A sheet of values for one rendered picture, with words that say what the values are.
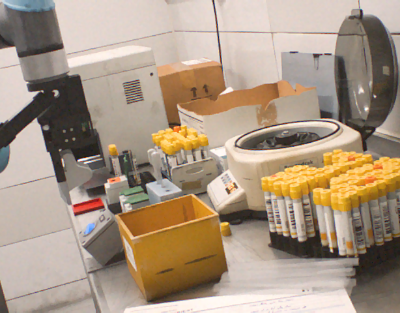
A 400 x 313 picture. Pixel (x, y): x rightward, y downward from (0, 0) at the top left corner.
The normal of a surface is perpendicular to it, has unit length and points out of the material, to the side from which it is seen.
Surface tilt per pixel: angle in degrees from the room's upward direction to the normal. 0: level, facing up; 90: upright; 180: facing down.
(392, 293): 0
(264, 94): 88
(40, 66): 91
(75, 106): 90
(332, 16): 90
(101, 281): 0
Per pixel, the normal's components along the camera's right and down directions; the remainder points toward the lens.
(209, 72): 0.17, 0.17
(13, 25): -0.63, 0.30
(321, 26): -0.95, 0.24
